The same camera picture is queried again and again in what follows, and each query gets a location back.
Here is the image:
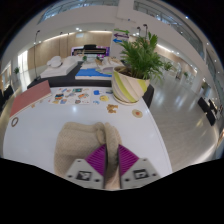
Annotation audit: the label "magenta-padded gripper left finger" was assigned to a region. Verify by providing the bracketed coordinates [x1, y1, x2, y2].
[64, 143, 108, 190]

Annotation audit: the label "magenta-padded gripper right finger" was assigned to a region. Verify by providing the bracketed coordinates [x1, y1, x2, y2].
[117, 143, 161, 190]

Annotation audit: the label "beige towel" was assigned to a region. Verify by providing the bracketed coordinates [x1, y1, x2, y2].
[53, 121, 123, 191]

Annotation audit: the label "small orange wooden piece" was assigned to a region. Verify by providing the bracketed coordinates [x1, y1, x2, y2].
[106, 103, 119, 114]

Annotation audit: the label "potted plant in striped pot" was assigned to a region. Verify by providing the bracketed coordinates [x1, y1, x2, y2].
[111, 31, 164, 106]

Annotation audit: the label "black low display table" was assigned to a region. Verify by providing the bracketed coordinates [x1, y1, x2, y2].
[27, 61, 155, 108]

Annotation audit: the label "blue-based architectural model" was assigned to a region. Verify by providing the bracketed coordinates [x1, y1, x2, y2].
[74, 56, 124, 81]

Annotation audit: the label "red flat board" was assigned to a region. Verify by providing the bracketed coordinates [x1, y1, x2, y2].
[8, 79, 52, 118]

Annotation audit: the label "group of black chairs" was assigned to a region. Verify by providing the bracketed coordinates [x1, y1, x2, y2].
[197, 96, 223, 127]
[0, 84, 15, 111]

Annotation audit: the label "black piano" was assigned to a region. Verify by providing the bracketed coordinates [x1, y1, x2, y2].
[71, 44, 110, 58]

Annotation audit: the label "coloured arrow signs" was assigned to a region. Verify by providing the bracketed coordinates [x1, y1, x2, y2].
[112, 28, 130, 44]

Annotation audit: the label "wooden ring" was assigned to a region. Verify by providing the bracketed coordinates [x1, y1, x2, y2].
[10, 116, 20, 128]

